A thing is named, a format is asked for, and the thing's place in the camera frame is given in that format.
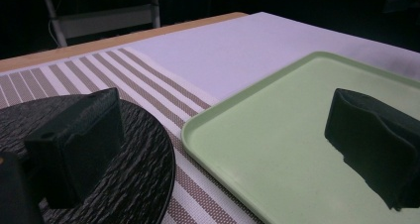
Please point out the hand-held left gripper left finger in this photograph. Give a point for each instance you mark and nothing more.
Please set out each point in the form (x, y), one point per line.
(79, 141)

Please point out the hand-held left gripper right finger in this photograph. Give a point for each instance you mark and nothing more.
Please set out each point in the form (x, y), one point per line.
(373, 141)

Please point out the black textured round plate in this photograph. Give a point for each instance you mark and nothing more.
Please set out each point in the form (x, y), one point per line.
(138, 158)

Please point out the striped woven placemat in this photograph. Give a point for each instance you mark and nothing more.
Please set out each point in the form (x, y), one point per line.
(138, 82)

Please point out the light green plastic tray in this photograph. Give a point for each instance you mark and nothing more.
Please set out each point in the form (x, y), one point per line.
(264, 144)

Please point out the metal stand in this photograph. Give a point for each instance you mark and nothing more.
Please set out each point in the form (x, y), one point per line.
(99, 19)

